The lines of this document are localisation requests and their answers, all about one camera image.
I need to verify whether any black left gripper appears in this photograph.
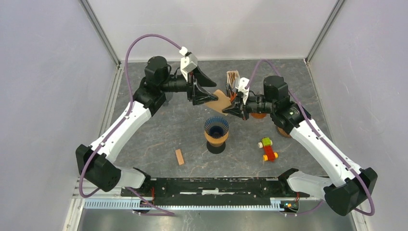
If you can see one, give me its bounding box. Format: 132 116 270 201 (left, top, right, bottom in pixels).
160 65 218 106

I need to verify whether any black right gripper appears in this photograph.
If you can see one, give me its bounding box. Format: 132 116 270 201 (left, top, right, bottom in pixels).
222 92 275 121

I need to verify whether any brown paper coffee filter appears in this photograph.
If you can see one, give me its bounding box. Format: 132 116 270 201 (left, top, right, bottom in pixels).
205 90 231 116

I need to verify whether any orange glass carafe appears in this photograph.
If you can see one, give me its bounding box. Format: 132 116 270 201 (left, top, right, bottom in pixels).
250 113 267 119

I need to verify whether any blue plastic coffee dripper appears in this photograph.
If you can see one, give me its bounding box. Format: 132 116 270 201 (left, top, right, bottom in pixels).
204 116 229 139

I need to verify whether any light wooden ring holder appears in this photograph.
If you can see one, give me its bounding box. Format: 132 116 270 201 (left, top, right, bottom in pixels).
204 132 229 147

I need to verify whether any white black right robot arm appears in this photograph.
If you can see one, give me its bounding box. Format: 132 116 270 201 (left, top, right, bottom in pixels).
224 76 378 216

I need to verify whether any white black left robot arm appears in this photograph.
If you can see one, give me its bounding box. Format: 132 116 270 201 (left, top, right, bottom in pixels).
76 53 218 196

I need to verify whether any orange coffee filter box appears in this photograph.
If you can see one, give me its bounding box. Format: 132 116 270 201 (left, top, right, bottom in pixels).
225 70 240 102

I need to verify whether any colourful toy car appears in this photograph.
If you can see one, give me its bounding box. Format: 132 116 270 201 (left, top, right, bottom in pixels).
257 137 278 162

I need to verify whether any small wooden block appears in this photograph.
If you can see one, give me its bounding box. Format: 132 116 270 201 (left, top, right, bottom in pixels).
175 149 185 166

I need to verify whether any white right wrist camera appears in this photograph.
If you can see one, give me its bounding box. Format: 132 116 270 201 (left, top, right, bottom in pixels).
235 77 250 105

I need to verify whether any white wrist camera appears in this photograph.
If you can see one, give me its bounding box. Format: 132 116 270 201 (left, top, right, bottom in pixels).
179 46 198 82
235 77 250 105

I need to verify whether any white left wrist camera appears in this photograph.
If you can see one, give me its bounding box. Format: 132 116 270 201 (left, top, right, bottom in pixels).
179 46 198 82

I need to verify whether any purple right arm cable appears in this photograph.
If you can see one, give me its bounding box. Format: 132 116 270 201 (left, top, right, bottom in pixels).
245 59 375 217

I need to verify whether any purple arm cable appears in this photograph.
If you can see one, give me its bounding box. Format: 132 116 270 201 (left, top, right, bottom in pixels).
245 59 375 217
78 34 187 218

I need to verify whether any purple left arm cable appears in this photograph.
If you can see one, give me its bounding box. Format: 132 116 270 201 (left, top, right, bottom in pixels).
78 34 187 218

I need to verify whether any grey slotted cable duct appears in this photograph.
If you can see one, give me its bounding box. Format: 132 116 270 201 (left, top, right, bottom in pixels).
83 199 299 211

